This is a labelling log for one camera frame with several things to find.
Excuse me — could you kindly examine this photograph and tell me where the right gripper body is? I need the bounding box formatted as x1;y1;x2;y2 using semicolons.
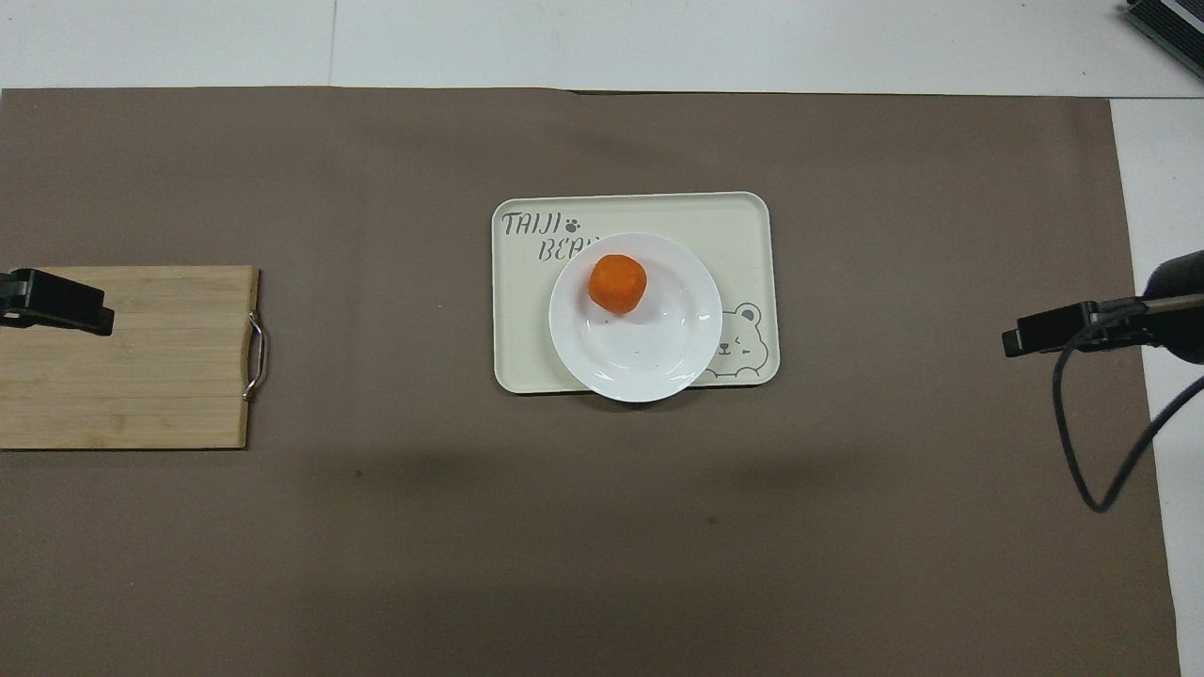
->
1121;250;1204;366

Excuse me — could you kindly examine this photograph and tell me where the white plate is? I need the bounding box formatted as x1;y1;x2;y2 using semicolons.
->
548;231;724;404

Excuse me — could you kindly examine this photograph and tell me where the orange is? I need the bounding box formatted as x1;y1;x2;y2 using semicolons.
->
588;254;649;316

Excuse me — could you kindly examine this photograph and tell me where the black stand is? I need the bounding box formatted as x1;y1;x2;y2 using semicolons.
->
1125;0;1204;55

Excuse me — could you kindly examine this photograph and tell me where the cream tray with bear print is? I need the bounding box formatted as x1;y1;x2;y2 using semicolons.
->
491;191;782;396

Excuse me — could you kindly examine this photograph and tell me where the wooden cutting board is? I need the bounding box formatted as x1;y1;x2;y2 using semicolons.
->
0;265;271;451

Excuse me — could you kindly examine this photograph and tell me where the black cable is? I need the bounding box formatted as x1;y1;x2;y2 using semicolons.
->
1052;307;1204;514

